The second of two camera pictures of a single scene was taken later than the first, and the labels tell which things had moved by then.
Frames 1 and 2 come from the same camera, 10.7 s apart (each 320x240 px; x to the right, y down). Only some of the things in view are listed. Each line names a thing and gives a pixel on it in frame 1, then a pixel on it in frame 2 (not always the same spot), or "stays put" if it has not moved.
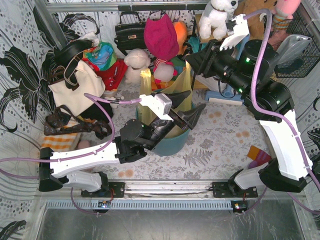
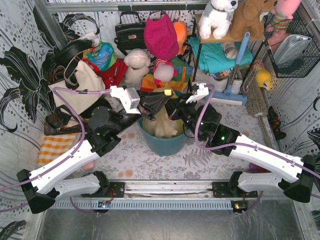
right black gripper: (209, 62) → (178, 109)
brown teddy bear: (256, 27) stays put
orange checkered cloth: (60, 143) stays put
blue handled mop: (227, 96) stays put
